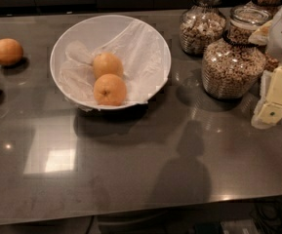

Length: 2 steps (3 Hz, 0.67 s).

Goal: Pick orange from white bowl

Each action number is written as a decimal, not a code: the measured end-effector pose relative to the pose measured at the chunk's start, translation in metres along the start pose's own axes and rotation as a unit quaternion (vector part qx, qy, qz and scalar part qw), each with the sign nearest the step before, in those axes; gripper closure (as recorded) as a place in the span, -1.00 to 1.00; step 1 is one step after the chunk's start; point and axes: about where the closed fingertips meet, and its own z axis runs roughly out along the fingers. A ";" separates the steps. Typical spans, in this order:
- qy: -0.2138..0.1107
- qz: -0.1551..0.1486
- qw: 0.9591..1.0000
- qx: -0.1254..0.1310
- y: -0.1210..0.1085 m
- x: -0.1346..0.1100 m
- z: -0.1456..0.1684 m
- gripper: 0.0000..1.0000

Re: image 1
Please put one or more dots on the orange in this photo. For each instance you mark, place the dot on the orange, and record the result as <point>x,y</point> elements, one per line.
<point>107,63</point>
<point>110,89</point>
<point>11,51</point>

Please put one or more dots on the glass jar with pale cereal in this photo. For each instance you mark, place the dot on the glass jar with pale cereal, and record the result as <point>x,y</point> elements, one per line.
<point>200,26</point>

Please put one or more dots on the white bowl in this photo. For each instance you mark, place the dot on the white bowl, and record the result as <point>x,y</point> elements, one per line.
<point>91,33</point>

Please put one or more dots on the white plastic bag liner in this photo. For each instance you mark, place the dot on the white plastic bag liner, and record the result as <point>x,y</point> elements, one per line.
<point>140,59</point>

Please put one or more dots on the orange at bowl front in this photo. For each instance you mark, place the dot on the orange at bowl front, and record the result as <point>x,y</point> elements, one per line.
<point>110,89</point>

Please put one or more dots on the large glass cereal jar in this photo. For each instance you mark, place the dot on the large glass cereal jar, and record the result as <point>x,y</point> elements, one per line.
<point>232,65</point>

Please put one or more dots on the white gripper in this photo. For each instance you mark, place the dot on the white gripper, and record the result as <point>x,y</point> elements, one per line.
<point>269,110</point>

